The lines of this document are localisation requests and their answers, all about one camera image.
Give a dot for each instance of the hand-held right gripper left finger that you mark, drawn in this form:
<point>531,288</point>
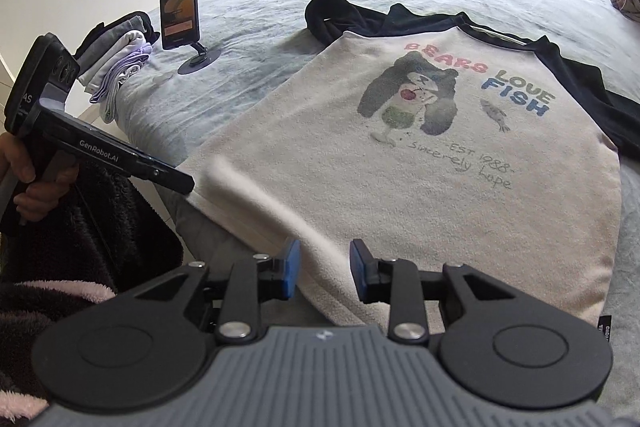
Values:
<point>291,268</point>

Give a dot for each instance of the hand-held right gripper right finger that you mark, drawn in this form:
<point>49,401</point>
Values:
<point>358,268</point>

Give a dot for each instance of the grey bed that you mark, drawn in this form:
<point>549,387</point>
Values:
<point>260,7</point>

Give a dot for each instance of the person's left hand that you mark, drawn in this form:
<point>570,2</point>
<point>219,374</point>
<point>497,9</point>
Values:
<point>42,199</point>

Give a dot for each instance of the stack of folded clothes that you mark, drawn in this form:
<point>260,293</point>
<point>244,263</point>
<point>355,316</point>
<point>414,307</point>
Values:
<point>115,62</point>

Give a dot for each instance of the person's dark fleece clothing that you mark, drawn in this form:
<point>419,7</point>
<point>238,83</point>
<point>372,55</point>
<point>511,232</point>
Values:
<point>75,247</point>

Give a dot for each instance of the round black mount disc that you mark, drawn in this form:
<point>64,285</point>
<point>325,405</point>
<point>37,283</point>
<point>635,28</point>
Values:
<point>200,59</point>

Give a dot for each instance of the cream black-sleeved printed sweatshirt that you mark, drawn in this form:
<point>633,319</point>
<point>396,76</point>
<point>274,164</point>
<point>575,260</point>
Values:
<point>425,187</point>

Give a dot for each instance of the black smartphone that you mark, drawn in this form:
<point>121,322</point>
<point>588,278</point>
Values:
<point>180,2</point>

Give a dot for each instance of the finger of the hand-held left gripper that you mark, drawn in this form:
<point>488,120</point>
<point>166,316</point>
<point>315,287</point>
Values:
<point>170,179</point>

